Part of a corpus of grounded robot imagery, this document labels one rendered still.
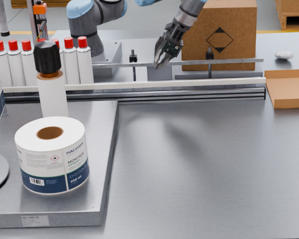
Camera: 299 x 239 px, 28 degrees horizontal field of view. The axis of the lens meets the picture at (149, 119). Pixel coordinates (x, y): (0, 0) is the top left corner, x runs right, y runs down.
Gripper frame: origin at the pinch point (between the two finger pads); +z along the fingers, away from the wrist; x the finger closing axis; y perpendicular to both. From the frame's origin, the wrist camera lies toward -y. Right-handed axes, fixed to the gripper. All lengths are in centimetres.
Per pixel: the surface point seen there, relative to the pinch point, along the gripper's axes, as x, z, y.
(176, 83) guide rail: 9.0, 1.3, 4.6
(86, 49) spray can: -26.6, 6.1, 1.0
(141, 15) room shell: 25, 96, -348
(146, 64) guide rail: -3.3, 2.8, -3.2
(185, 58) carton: 12.4, -0.7, -19.5
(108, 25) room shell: -1, 111, -322
